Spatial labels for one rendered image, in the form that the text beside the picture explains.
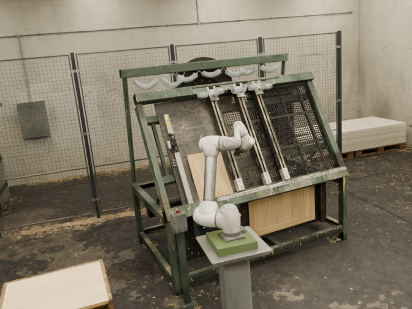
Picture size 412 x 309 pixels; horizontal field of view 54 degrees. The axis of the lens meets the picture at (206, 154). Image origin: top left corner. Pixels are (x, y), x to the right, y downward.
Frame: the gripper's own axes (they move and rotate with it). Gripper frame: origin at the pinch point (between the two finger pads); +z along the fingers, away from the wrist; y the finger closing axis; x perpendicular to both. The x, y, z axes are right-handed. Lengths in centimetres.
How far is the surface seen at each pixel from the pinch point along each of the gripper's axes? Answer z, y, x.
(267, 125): 2, 25, -49
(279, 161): 2, -17, -49
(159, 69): 29, 121, 44
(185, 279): 15, -104, 82
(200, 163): 6.7, -0.4, 37.3
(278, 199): 34, -53, -51
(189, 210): 3, -44, 64
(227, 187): 6.5, -30.5, 17.1
